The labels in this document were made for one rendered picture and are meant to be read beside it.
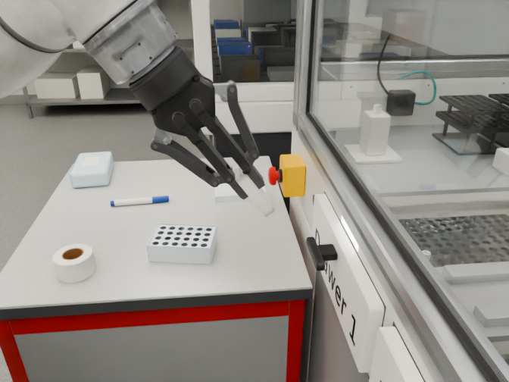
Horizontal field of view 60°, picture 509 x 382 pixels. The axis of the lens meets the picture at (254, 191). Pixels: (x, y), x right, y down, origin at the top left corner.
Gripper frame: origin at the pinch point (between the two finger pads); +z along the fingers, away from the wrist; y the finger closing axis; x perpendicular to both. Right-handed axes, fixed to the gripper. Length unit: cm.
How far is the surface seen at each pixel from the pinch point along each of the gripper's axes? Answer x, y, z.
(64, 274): 15.5, -40.3, 0.1
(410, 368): -23.0, 5.8, 14.2
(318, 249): 0.0, 1.9, 13.5
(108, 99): 370, -133, 12
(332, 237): 2.4, 4.2, 14.7
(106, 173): 55, -39, -1
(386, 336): -18.7, 5.2, 13.8
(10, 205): 193, -162, 9
